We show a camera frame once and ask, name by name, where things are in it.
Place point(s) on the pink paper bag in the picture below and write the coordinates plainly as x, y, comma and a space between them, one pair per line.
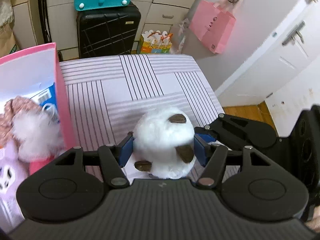
213, 22

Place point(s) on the pink storage box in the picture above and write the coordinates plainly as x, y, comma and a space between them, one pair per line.
24, 74

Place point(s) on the black suitcase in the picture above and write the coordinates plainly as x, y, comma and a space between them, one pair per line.
107, 31

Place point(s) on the person's left hand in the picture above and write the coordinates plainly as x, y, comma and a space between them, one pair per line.
314, 223

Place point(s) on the colourful gift bag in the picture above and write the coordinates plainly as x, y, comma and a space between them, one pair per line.
154, 42

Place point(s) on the white fluffy robe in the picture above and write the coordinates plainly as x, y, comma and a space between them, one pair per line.
6, 12

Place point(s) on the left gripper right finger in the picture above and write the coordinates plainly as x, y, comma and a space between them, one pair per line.
204, 148

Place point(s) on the white door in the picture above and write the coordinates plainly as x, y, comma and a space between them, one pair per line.
272, 65

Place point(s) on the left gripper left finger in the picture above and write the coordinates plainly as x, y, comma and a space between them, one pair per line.
123, 151

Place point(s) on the white blue tissue pack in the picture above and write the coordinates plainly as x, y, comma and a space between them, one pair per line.
46, 99

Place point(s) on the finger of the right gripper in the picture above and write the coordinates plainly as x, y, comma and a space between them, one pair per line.
206, 132

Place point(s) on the striped pink table cloth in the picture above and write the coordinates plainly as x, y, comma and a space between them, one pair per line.
108, 95

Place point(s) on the pink fluffy strawberry plush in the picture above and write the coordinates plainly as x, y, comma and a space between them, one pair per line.
36, 165

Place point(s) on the metal door handle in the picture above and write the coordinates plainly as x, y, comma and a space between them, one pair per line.
293, 33

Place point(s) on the beige wardrobe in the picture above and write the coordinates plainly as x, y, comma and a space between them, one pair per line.
155, 15

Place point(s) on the white panda plush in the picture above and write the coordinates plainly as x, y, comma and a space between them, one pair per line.
164, 143

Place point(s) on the purple Kuromi plush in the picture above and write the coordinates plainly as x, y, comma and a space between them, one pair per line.
13, 172

